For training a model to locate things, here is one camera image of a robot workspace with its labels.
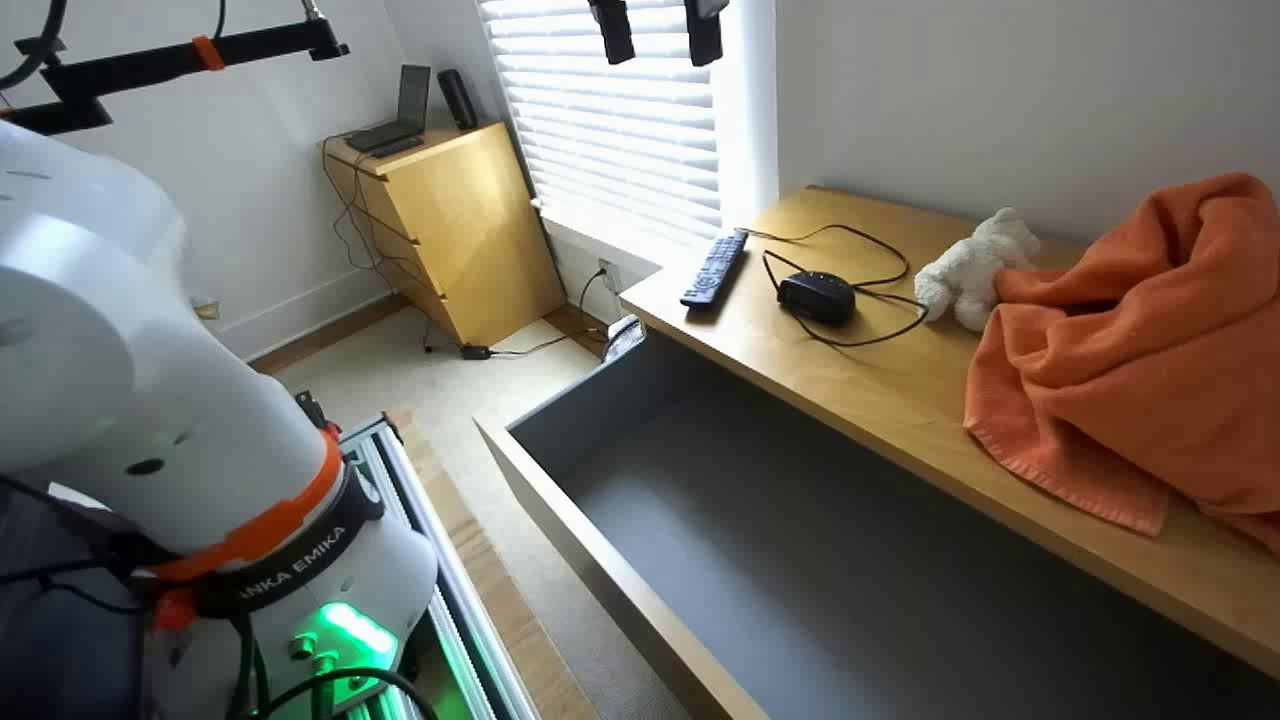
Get white window blinds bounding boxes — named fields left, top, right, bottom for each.
left=477, top=0, right=731, bottom=257

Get black speaker box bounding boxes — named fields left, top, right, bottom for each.
left=434, top=64, right=484, bottom=135

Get black remote control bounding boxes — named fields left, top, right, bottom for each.
left=677, top=229, right=757, bottom=320

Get small wooden dresser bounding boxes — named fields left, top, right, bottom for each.
left=316, top=117, right=571, bottom=350

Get open dark laptop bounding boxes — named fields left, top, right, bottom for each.
left=340, top=60, right=434, bottom=158

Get white trash bin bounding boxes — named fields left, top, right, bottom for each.
left=597, top=312, right=650, bottom=368

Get white plush toy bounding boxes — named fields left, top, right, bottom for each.
left=912, top=204, right=1046, bottom=334

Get long wooden dresser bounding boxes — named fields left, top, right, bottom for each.
left=616, top=183, right=1280, bottom=683

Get orange towel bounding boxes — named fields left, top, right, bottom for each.
left=959, top=171, right=1280, bottom=557

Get green lit base block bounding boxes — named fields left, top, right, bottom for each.
left=282, top=598, right=412, bottom=720

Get dark grey cloth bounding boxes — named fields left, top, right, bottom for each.
left=0, top=476, right=152, bottom=720

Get black floor cable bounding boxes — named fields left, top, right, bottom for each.
left=418, top=265, right=616, bottom=363

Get black overhead mount bar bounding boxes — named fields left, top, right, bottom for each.
left=0, top=0, right=352, bottom=135

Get aluminium base frame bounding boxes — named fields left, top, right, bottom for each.
left=336, top=410, right=537, bottom=720

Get black base cable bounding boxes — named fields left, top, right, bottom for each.
left=231, top=610, right=434, bottom=720

